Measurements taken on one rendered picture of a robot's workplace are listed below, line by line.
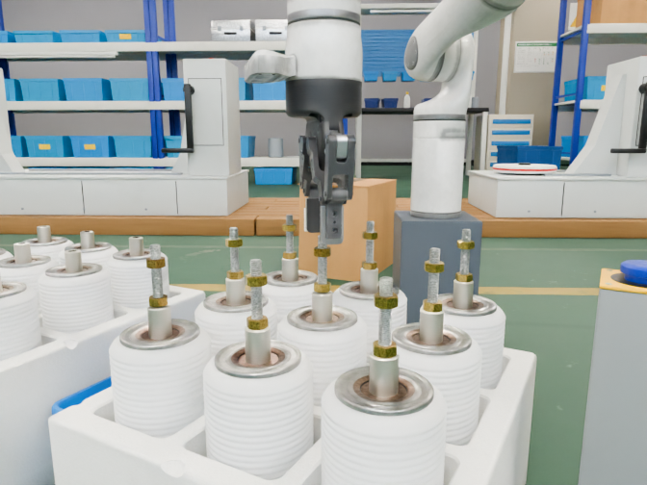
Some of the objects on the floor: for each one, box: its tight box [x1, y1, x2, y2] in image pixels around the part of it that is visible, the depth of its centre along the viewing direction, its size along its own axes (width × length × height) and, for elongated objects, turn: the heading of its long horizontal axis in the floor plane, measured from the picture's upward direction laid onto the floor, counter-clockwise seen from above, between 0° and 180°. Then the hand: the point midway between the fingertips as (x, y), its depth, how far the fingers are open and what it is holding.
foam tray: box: [48, 347, 536, 485], centre depth 59 cm, size 39×39×18 cm
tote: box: [497, 145, 563, 169], centre depth 485 cm, size 50×41×37 cm
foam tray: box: [0, 285, 205, 485], centre depth 84 cm, size 39×39×18 cm
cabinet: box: [474, 115, 534, 170], centre depth 586 cm, size 57×47×69 cm
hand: (323, 224), depth 54 cm, fingers open, 6 cm apart
